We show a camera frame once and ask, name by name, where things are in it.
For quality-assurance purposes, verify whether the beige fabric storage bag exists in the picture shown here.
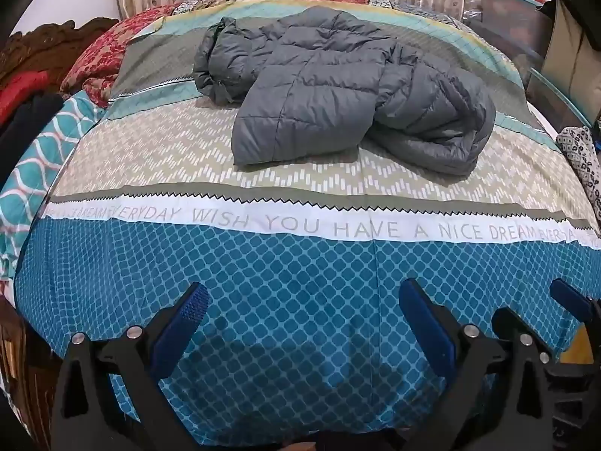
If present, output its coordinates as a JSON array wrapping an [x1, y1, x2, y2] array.
[[542, 0, 601, 118]]

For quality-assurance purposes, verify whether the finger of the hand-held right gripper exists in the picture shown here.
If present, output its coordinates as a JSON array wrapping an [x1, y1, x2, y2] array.
[[549, 278, 601, 334], [491, 307, 518, 339]]

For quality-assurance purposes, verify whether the carved wooden headboard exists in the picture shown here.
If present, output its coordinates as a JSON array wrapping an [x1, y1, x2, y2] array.
[[0, 18, 118, 90]]

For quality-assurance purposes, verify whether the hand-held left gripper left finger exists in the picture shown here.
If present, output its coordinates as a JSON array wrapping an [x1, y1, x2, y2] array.
[[49, 282, 210, 451]]

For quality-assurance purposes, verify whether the clear plastic storage box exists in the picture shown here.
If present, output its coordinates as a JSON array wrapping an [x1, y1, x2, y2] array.
[[526, 68, 597, 132], [470, 0, 550, 71]]

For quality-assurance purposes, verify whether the grey puffer jacket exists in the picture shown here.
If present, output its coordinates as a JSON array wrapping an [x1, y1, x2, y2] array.
[[192, 7, 497, 180]]

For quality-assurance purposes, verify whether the teal beige patterned bedspread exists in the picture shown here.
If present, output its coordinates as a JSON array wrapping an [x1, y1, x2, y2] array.
[[14, 0, 601, 437]]

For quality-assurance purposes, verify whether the black white patterned cloth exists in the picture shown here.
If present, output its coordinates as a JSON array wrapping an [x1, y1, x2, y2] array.
[[556, 126, 601, 226]]

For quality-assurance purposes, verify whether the black fuzzy cloth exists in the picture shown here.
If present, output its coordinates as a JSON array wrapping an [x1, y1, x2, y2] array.
[[0, 94, 64, 184]]

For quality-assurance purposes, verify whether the teal wave pattern sheet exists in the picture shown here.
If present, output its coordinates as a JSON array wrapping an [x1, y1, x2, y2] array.
[[0, 91, 109, 292]]

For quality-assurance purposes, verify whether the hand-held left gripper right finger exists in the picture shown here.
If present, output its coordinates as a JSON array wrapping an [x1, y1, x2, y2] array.
[[398, 278, 563, 451]]

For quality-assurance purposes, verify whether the red floral patchwork quilt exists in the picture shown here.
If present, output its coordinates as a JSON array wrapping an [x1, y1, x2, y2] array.
[[60, 0, 470, 104]]

